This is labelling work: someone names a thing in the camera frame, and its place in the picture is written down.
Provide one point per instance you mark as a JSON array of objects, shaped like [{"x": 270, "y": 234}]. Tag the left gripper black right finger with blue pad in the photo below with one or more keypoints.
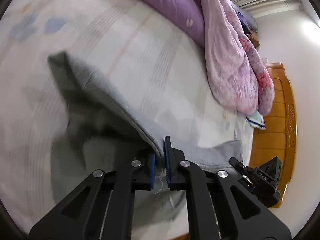
[{"x": 218, "y": 206}]

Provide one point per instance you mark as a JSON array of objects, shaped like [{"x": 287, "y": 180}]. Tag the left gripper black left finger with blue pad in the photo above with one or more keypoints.
[{"x": 101, "y": 206}]

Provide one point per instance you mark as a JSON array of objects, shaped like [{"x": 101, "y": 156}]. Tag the grey sweatshirt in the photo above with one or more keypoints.
[{"x": 104, "y": 132}]

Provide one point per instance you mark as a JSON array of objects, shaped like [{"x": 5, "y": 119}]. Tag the wooden headboard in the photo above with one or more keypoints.
[{"x": 279, "y": 139}]

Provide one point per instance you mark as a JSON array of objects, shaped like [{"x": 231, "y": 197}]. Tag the teal striped pillow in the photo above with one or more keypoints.
[{"x": 256, "y": 121}]

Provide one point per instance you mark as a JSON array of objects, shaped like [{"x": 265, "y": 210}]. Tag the white patterned bed sheet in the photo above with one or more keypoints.
[{"x": 157, "y": 68}]

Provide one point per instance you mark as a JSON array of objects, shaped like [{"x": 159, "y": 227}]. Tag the dark purple pillow pile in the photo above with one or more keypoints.
[{"x": 247, "y": 21}]

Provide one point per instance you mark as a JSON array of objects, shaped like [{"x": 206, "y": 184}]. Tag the purple floral quilt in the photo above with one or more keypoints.
[{"x": 236, "y": 74}]

